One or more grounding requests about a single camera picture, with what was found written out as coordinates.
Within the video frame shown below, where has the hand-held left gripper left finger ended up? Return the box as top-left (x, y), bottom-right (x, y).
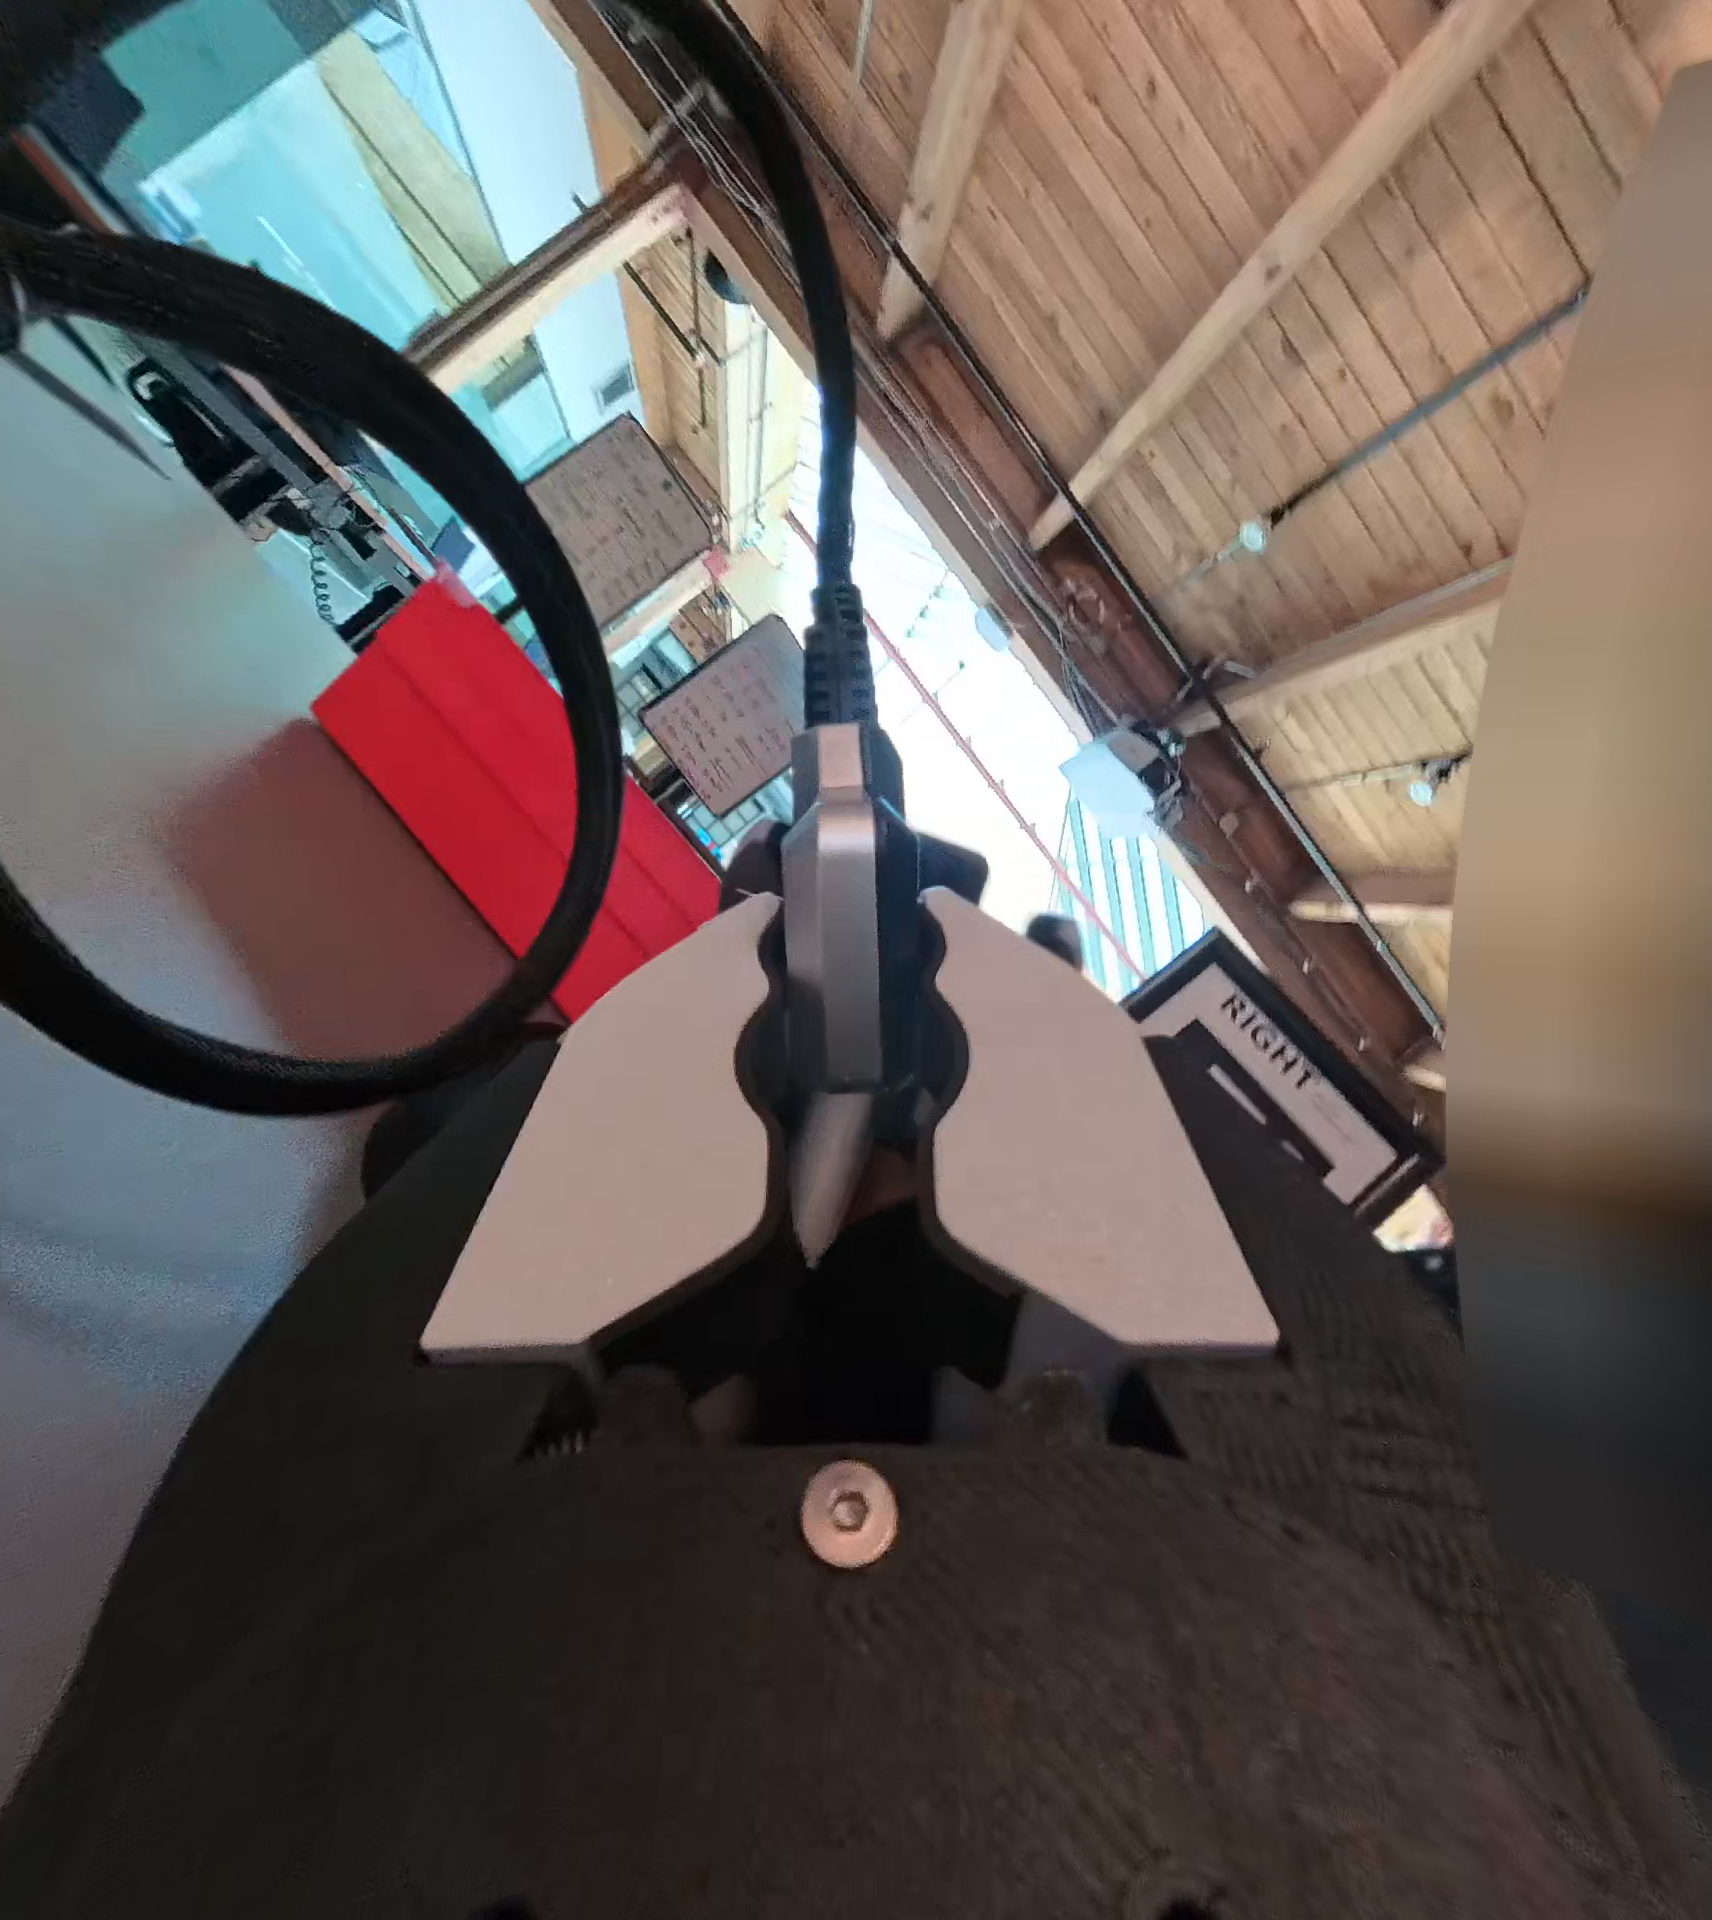
top-left (418, 892), bottom-right (785, 1366)

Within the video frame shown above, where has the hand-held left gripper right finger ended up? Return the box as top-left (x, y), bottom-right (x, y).
top-left (916, 891), bottom-right (1287, 1429)

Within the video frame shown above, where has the black braided hdmi cable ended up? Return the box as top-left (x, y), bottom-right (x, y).
top-left (0, 0), bottom-right (900, 1273)

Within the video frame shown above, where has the red plastic bin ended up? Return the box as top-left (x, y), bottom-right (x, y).
top-left (310, 576), bottom-right (728, 1028)

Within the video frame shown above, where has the black white tag sign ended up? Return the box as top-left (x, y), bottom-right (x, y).
top-left (1122, 933), bottom-right (1443, 1224)

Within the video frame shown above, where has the white ceiling projector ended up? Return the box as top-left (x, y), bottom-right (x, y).
top-left (1056, 723), bottom-right (1186, 833)

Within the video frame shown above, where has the whiteboard on stand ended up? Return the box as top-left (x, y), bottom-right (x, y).
top-left (527, 410), bottom-right (715, 631)
top-left (636, 614), bottom-right (813, 821)

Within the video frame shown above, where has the black zip tie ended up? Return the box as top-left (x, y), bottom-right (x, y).
top-left (0, 181), bottom-right (178, 482)

